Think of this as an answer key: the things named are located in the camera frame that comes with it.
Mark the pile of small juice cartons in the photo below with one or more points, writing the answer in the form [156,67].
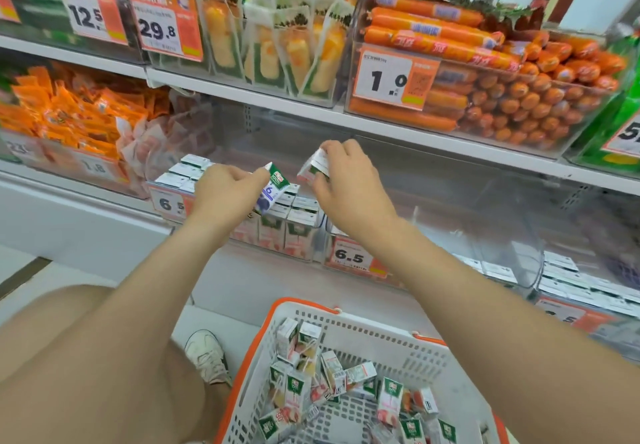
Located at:
[300,383]

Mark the row of dark green packs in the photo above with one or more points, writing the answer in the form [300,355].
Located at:
[35,4]

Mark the person's left leg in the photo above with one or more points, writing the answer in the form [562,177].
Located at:
[40,324]

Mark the person's right hand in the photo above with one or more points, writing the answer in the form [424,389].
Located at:
[355,194]

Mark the stack of orange sausages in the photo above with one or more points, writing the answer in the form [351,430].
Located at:
[525,104]

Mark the clear plastic shelf bin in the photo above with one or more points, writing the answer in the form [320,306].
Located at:
[600,229]
[225,84]
[60,179]
[50,51]
[575,159]
[280,129]
[475,199]
[500,146]

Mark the stack of green packets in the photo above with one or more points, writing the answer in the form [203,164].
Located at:
[620,119]

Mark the person's left white shoe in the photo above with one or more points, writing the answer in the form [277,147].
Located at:
[207,356]

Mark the person's left forearm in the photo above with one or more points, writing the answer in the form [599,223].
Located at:
[115,349]

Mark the row of yellow food packs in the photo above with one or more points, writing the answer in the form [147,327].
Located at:
[270,54]

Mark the heap of orange snack packets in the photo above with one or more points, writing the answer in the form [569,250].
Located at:
[75,109]

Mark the person's left hand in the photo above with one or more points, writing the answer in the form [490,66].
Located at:
[225,204]

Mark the orange white price tag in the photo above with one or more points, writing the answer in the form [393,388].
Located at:
[625,136]
[350,256]
[85,16]
[160,29]
[97,166]
[165,204]
[560,311]
[20,149]
[385,79]
[7,6]

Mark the person's right forearm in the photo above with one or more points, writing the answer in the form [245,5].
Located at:
[525,358]

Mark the carton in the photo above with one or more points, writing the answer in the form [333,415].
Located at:
[315,164]
[272,191]

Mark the stack of pink snack packets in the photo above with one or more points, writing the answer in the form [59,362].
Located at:
[150,139]

